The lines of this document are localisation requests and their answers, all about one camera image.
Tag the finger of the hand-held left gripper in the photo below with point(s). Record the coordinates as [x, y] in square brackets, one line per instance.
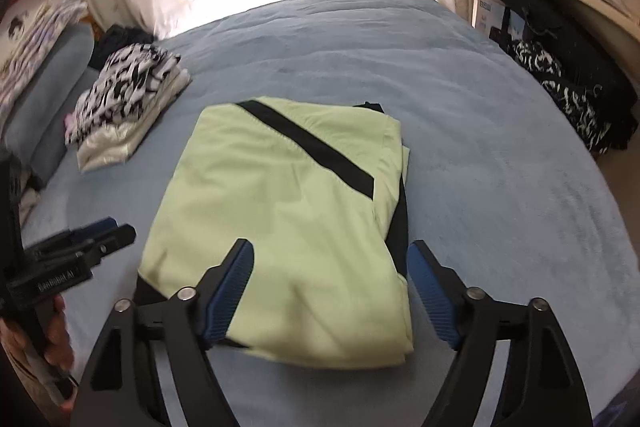
[117, 237]
[102, 224]

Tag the purple floral folded blanket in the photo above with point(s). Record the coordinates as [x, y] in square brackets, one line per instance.
[42, 34]

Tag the grey-blue pillow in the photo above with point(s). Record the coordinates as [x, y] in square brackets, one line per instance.
[55, 67]
[50, 142]

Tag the white satin folded cloth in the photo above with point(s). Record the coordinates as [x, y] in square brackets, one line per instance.
[110, 153]

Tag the black crumpled cloth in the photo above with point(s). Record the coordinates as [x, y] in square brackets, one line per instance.
[117, 39]

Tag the black and white patterned garment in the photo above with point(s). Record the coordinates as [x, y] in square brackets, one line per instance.
[555, 82]

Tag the white cartoon print pillow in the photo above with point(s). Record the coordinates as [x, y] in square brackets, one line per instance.
[17, 27]

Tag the black and white printed cloth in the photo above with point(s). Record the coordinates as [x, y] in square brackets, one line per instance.
[120, 87]

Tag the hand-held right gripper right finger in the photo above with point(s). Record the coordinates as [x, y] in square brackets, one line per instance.
[432, 298]

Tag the green and black hooded jacket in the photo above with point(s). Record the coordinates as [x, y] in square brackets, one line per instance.
[280, 207]

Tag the white box with blue print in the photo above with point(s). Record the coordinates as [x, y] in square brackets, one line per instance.
[487, 17]

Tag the person's left hand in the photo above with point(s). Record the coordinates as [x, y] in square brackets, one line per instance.
[57, 337]

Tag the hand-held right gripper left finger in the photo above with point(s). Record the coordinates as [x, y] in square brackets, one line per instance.
[230, 293]

